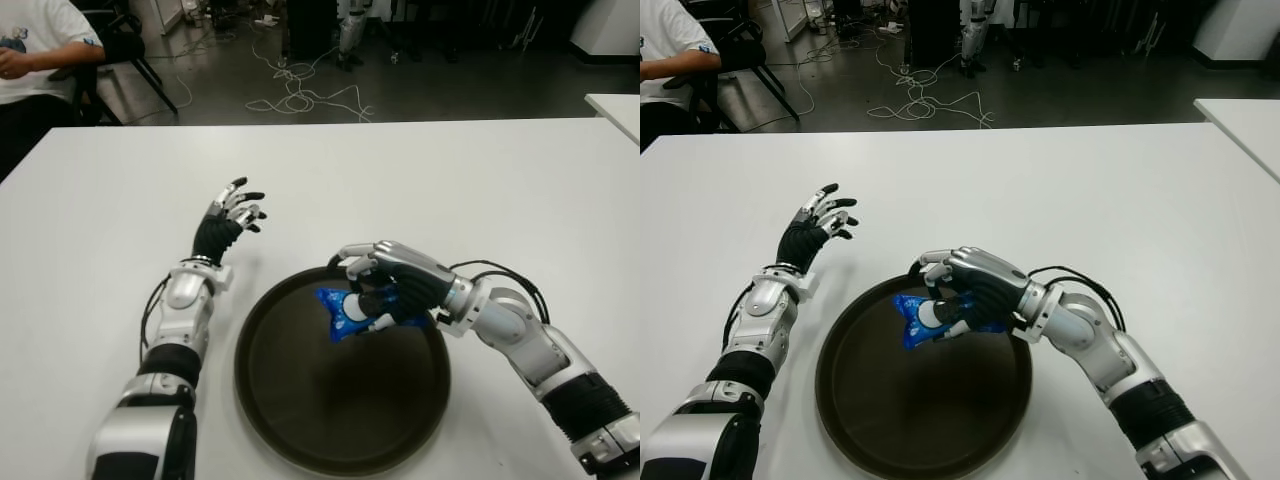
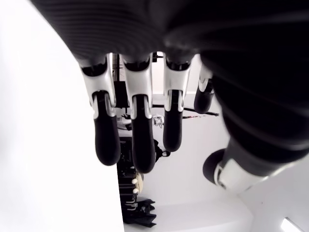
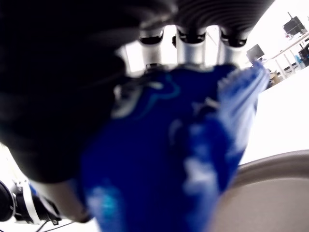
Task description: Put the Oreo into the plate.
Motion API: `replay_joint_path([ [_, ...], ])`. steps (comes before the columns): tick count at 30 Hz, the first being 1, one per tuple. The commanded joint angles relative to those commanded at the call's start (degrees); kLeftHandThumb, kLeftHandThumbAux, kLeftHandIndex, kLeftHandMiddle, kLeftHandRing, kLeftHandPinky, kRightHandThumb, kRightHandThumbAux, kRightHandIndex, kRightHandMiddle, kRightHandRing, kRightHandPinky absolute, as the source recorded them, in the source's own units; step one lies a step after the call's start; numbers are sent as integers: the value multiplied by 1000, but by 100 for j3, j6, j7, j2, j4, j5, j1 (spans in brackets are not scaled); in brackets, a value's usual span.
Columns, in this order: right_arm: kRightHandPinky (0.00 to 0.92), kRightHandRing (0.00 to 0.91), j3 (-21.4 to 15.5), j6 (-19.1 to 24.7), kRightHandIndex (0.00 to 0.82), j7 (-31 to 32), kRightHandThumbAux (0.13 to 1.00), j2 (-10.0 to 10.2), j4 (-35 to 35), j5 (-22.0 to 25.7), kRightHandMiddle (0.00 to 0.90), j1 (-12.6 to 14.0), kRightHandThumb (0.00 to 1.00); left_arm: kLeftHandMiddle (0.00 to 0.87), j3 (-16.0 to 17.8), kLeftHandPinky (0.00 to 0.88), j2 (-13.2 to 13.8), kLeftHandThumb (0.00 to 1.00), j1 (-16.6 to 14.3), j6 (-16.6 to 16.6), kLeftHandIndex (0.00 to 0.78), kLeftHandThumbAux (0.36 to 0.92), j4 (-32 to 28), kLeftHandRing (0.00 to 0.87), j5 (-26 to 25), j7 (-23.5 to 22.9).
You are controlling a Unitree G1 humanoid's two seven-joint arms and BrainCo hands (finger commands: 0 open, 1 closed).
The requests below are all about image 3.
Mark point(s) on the plain black monitor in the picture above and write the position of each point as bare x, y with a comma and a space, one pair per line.
255, 51

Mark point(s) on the blue Oreo packet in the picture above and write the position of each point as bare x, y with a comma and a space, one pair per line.
149, 145

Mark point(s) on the white desk with legs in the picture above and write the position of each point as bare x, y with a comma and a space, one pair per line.
288, 56

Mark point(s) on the black monitor with cross mount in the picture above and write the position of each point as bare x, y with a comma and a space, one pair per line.
292, 25

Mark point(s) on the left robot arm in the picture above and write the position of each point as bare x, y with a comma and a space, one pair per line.
26, 203

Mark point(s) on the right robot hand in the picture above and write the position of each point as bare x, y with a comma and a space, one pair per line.
60, 84

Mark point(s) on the round dark brown tray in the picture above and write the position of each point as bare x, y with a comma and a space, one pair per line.
270, 193

